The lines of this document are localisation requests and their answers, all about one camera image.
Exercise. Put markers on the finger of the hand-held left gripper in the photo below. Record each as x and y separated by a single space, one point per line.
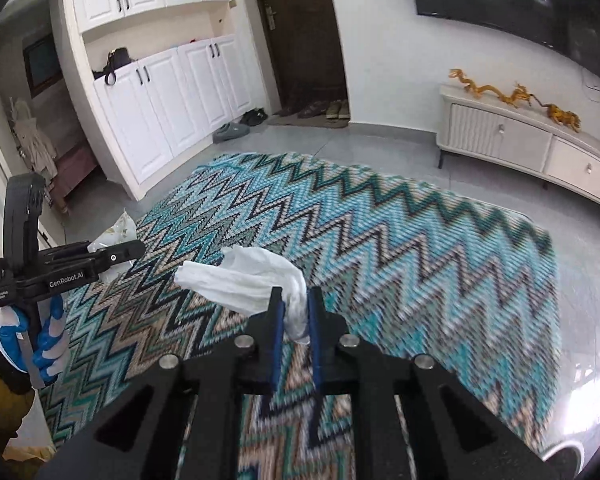
120 255
65 252

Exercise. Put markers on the golden tiger figurine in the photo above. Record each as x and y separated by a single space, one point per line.
562 116

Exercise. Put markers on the framed wall picture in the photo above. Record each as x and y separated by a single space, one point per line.
42 62

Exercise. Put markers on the tan shoe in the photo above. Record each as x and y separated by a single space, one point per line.
337 110

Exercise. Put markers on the white plastic bag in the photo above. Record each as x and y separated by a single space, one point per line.
117 230

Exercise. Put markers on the dark brown shoe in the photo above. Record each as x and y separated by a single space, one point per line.
287 110

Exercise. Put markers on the person's left hand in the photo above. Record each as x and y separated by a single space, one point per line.
10 340

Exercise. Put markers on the black shoes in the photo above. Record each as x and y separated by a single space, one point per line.
254 116

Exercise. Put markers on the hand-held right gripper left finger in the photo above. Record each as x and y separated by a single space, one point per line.
277 340

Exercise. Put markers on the brown wooden furniture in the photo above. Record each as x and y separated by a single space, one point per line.
72 160

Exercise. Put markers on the zigzag patterned cloth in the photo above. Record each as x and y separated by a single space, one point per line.
380 240

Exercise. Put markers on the white tissue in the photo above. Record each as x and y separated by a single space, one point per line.
245 280

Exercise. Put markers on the white television stand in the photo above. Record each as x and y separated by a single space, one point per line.
505 130

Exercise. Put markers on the brown doormat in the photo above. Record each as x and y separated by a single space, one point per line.
290 120

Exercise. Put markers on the grey slipper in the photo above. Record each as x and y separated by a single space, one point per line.
230 132

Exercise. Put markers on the white floor cabinet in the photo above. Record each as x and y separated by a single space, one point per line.
170 105

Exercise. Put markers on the white round bin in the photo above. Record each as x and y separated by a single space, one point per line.
555 450

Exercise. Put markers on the golden dragon figurine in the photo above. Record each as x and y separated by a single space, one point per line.
485 90

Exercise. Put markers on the beige hanging coat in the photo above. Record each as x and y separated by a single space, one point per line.
32 145

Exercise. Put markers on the dark brown door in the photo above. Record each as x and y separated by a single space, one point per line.
300 35

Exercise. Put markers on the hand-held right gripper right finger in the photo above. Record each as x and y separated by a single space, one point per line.
314 340

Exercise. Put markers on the person's left forearm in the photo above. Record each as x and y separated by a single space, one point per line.
0 410

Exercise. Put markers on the black bag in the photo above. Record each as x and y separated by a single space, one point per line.
117 60

